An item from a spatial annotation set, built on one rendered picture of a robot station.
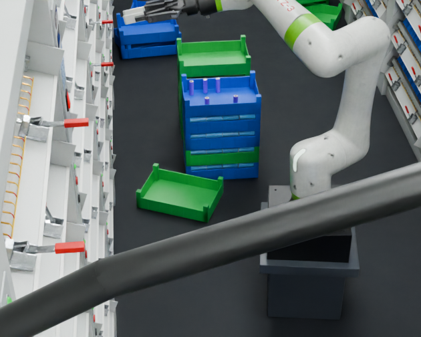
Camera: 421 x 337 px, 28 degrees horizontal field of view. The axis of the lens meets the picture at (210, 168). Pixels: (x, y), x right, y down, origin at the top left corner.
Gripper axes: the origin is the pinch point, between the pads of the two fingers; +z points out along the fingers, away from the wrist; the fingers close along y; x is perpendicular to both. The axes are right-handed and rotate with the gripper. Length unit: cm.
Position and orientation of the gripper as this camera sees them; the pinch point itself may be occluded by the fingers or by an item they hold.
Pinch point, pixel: (133, 15)
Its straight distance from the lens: 272.1
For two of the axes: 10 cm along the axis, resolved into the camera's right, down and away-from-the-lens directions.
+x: -1.9, -7.7, -6.1
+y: -1.0, -6.0, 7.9
